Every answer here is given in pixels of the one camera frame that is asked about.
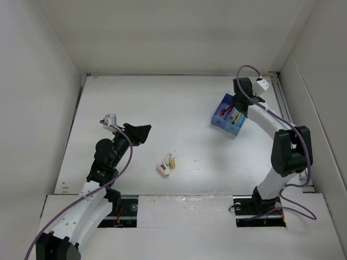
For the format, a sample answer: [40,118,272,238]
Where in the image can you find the pink white correction tape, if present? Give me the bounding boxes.
[157,165,170,177]

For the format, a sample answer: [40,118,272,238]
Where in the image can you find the aluminium rail right side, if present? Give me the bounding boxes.
[269,73,316,193]

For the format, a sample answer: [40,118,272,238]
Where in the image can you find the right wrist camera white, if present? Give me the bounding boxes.
[253,78,270,95]

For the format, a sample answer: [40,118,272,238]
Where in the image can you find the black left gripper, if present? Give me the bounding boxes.
[111,123,150,167]

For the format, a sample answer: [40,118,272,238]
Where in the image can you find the blue two-compartment container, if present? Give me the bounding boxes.
[211,93,246,135]

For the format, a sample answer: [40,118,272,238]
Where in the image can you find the red pen white cap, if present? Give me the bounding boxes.
[224,103,234,116]

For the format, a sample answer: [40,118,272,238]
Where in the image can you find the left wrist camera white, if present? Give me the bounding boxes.
[99,114,117,133]

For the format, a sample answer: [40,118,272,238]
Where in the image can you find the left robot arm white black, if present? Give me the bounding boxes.
[30,115,151,259]

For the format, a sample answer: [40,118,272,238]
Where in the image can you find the red pen thin slanted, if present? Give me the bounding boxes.
[218,106,229,119]

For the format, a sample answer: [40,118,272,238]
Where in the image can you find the white grey correction tape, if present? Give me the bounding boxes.
[161,162,170,171]

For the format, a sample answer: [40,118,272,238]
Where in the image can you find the tan small eraser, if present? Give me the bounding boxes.
[169,160,176,168]

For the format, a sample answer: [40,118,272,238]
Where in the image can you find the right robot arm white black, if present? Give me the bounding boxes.
[233,77,313,218]

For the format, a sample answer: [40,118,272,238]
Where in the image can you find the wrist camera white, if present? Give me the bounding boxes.
[253,78,270,95]
[99,114,117,133]

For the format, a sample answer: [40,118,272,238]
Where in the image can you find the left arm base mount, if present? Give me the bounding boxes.
[98,197,138,228]

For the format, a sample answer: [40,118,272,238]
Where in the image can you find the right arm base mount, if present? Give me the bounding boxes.
[229,195,286,228]

